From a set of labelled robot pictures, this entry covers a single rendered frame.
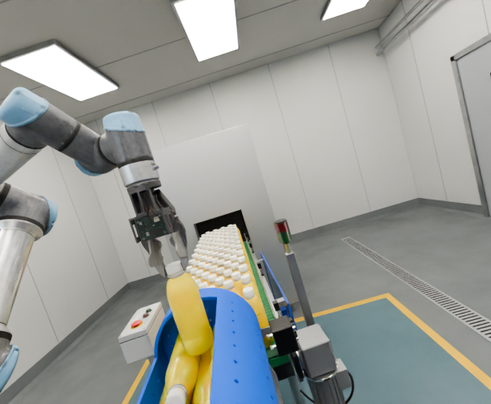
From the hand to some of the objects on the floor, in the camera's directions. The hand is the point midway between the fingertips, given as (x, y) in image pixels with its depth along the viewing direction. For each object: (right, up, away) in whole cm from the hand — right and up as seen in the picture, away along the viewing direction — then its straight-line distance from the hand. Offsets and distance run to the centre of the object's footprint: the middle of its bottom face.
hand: (174, 267), depth 57 cm
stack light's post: (+69, -113, +68) cm, 150 cm away
